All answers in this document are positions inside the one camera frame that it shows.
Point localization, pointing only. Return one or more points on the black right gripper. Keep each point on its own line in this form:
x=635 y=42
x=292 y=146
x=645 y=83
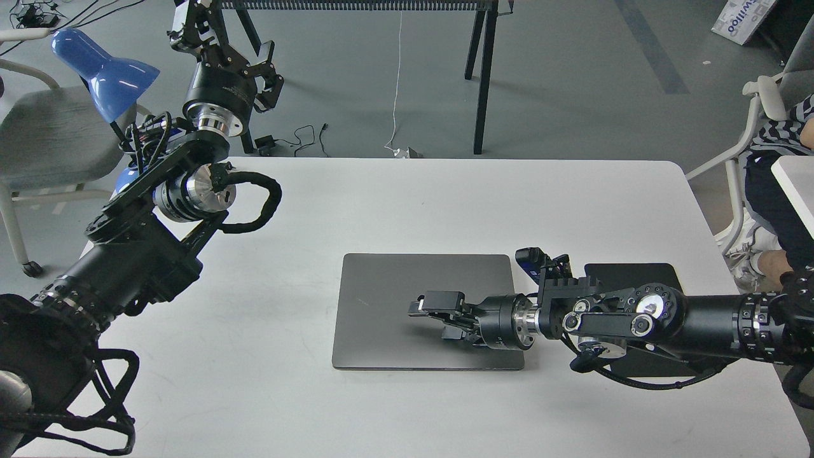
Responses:
x=505 y=322

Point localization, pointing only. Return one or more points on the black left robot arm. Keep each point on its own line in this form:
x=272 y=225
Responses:
x=146 y=241

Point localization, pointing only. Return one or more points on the black table frame background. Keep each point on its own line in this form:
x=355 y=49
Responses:
x=383 y=75

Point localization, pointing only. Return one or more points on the blue desk lamp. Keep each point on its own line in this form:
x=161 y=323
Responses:
x=115 y=84

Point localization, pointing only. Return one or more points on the person in striped shirt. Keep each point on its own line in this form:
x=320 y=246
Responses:
x=773 y=210

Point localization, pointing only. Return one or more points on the grey laptop notebook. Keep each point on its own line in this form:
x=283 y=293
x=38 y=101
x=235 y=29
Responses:
x=373 y=329

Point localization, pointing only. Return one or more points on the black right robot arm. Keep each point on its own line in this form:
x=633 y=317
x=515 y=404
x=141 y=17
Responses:
x=599 y=325

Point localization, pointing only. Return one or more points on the black mouse pad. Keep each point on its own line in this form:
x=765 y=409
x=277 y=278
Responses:
x=641 y=361

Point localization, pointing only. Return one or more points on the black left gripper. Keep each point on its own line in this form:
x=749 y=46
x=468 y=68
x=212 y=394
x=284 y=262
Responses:
x=224 y=80

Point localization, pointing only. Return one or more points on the white cardboard box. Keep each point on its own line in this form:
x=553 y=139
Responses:
x=739 y=20

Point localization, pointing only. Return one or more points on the grey chair right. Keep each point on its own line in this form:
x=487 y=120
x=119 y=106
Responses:
x=770 y=99

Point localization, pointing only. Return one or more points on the black power adapter with cable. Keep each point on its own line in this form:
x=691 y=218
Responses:
x=304 y=138

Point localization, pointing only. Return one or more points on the grey office chair left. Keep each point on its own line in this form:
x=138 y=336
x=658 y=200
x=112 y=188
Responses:
x=54 y=141

